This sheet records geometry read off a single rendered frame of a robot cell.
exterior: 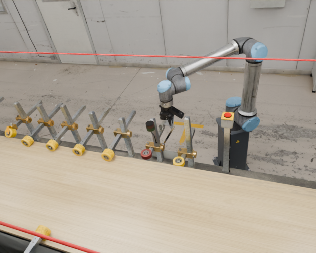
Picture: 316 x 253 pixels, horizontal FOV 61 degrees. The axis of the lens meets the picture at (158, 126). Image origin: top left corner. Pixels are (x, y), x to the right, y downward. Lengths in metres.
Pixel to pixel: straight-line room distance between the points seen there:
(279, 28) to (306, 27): 0.33
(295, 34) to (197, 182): 2.98
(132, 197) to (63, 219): 0.43
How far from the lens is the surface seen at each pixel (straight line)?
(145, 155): 1.92
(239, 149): 2.66
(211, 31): 4.28
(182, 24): 4.34
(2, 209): 2.08
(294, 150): 3.26
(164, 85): 1.73
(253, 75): 2.04
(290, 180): 2.06
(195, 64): 1.92
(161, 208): 1.65
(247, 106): 2.19
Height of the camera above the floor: 2.29
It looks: 40 degrees down
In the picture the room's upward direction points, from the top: 11 degrees counter-clockwise
